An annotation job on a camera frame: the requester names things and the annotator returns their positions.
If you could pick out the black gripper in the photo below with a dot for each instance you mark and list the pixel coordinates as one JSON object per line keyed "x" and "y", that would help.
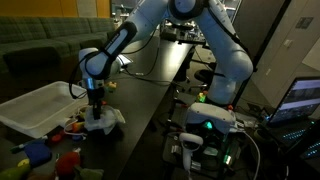
{"x": 95, "y": 97}

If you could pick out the white terry towel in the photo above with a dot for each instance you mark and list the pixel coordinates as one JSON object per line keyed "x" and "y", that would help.
{"x": 109, "y": 117}

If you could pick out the red plush ball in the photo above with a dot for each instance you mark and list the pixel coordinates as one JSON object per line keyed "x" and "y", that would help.
{"x": 65, "y": 164}

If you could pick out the green fabric pouch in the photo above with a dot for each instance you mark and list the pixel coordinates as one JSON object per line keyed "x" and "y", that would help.
{"x": 88, "y": 174}

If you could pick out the blue plush toy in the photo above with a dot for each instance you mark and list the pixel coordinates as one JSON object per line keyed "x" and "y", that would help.
{"x": 38, "y": 154}

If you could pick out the green apple toy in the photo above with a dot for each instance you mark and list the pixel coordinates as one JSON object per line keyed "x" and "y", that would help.
{"x": 15, "y": 173}

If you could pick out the white cup with cord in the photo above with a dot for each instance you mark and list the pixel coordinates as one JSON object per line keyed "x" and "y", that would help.
{"x": 68, "y": 128}

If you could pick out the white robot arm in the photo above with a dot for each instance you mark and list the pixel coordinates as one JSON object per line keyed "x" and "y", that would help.
{"x": 233, "y": 61}

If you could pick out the tablet on table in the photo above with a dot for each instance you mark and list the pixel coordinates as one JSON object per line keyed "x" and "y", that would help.
{"x": 124, "y": 60}

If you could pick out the white plastic bin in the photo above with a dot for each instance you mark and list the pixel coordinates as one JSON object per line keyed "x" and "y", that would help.
{"x": 38, "y": 112}

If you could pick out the green plaid sofa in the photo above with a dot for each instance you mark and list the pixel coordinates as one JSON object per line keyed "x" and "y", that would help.
{"x": 56, "y": 37}

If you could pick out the white VR controller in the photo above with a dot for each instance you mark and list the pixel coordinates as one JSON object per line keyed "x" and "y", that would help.
{"x": 190, "y": 143}

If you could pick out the white VR headset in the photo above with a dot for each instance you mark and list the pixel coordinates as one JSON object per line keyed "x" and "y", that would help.
{"x": 222, "y": 119}

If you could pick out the open laptop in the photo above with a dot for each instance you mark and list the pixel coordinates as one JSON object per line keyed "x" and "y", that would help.
{"x": 291, "y": 116}

